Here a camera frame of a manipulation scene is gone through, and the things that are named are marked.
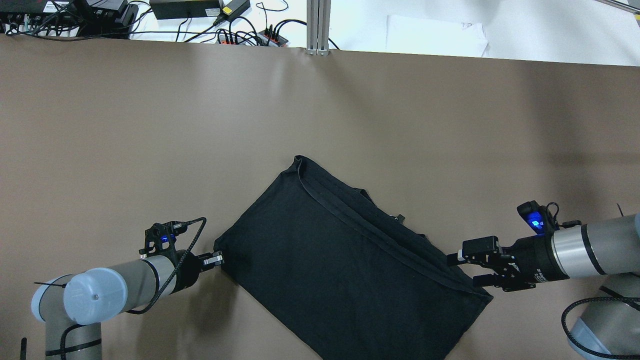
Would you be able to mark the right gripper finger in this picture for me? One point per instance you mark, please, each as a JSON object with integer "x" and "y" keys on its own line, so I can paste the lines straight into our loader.
{"x": 477, "y": 251}
{"x": 487, "y": 280}

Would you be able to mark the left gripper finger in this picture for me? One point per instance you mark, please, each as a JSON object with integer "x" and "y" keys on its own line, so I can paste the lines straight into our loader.
{"x": 212, "y": 259}

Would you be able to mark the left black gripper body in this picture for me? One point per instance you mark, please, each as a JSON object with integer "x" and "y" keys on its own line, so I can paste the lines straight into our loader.
{"x": 190, "y": 270}

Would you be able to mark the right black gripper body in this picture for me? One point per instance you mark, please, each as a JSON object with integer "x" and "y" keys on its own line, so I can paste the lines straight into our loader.
{"x": 532, "y": 259}

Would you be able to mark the black t-shirt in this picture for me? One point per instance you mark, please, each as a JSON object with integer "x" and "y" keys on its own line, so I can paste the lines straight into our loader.
{"x": 351, "y": 281}

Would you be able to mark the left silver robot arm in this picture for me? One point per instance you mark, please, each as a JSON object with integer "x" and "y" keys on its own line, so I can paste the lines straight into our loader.
{"x": 74, "y": 306}

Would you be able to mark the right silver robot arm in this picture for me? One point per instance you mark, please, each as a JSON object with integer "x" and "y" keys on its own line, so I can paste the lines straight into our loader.
{"x": 601, "y": 327}

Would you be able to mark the black power strip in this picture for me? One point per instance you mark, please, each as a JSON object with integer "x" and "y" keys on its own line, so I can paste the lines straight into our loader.
{"x": 225, "y": 36}

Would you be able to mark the black power adapter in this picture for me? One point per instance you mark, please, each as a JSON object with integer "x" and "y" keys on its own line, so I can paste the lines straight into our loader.
{"x": 182, "y": 9}

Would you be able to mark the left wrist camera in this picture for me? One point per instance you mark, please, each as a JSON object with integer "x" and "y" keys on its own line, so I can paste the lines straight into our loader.
{"x": 160, "y": 240}

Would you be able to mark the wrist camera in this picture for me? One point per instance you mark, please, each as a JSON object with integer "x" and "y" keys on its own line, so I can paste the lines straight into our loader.
{"x": 160, "y": 240}
{"x": 538, "y": 217}

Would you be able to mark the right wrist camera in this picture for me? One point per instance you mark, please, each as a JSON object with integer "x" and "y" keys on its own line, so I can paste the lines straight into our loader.
{"x": 538, "y": 217}

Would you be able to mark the aluminium cage frame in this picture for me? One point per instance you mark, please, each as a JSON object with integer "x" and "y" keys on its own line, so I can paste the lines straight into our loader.
{"x": 317, "y": 27}

